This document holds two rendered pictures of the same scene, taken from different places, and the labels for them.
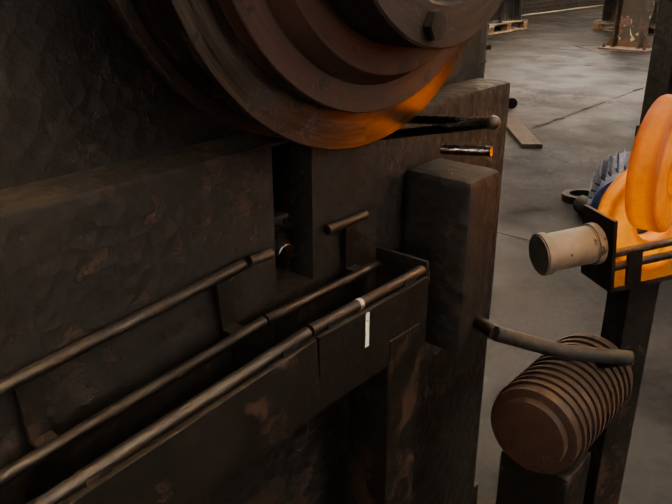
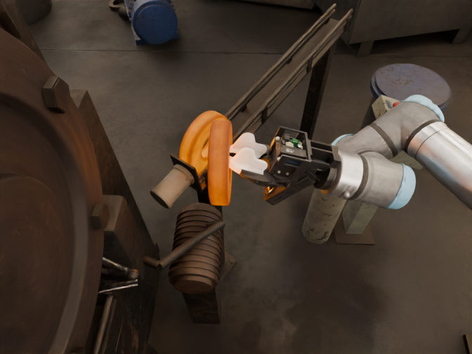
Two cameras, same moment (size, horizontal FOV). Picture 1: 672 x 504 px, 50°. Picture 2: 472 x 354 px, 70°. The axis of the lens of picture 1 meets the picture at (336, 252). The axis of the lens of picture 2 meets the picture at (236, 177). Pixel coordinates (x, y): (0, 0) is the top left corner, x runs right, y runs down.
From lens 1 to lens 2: 0.56 m
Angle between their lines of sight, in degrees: 42
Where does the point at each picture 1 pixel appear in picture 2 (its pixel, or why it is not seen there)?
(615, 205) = (189, 156)
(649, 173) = (223, 195)
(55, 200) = not seen: outside the picture
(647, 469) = not seen: hidden behind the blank
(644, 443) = not seen: hidden behind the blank
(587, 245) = (183, 184)
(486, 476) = (155, 227)
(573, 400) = (207, 263)
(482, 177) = (116, 215)
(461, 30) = (90, 306)
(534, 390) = (188, 272)
